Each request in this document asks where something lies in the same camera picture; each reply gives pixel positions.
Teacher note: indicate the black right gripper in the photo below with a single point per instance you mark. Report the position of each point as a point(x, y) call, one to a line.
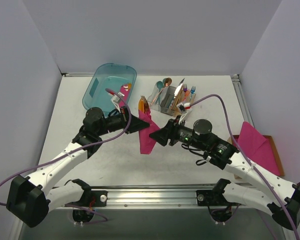
point(172, 133)

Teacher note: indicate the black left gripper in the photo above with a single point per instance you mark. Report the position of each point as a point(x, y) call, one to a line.
point(126, 120)

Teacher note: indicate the pink paper napkin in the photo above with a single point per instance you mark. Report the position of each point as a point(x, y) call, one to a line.
point(146, 144)

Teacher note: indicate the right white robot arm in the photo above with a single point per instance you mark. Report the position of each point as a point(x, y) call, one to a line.
point(271, 194)

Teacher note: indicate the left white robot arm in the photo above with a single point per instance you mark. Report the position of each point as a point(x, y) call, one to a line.
point(32, 197)

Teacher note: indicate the rolled pink napkin bundle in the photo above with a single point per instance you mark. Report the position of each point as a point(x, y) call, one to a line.
point(125, 89)

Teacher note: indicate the pink napkin stack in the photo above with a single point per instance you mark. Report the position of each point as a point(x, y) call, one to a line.
point(257, 148)

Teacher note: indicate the brown napkin tray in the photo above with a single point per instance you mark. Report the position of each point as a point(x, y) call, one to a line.
point(276, 154)

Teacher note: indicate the clear acrylic utensil organizer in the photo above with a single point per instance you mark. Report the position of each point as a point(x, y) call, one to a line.
point(166, 98)

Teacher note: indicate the teal spoon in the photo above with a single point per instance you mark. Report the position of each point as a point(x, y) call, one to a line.
point(160, 85)

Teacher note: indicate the orange fork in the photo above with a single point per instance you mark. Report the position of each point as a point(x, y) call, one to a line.
point(187, 96)

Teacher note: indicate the silver knife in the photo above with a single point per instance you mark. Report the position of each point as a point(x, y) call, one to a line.
point(176, 93)

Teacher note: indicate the teal plastic bin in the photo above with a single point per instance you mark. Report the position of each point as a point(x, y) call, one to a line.
point(107, 76)

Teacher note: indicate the copper spoon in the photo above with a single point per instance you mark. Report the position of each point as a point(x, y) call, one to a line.
point(151, 99)

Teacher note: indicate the purple fork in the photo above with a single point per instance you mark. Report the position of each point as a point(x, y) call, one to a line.
point(185, 89)

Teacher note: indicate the blue iridescent fork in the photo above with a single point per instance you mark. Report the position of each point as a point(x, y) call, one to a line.
point(192, 91)

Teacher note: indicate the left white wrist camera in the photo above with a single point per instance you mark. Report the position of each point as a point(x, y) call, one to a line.
point(116, 99)

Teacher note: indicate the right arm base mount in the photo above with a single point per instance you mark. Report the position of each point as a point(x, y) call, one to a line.
point(213, 198)

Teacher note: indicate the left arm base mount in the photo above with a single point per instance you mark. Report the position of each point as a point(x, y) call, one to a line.
point(93, 198)

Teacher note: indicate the aluminium frame rail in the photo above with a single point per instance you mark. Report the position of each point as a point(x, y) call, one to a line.
point(150, 197)

